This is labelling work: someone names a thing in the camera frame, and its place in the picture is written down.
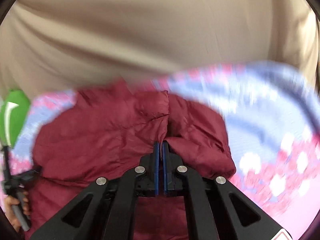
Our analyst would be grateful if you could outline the person's left hand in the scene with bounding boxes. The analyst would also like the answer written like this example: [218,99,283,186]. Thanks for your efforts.
[4,191,30,232]

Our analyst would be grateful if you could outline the beige fabric curtain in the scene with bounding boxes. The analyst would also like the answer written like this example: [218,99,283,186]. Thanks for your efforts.
[1,0,319,98]

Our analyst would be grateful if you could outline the maroon puffer jacket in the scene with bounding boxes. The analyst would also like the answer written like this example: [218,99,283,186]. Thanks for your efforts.
[25,82,236,238]

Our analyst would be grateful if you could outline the green round plush pillow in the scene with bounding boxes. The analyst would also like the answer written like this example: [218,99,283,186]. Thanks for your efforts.
[1,89,31,148]

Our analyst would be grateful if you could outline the pink floral bed sheet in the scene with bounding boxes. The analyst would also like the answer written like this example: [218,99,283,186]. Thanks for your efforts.
[1,62,319,239]

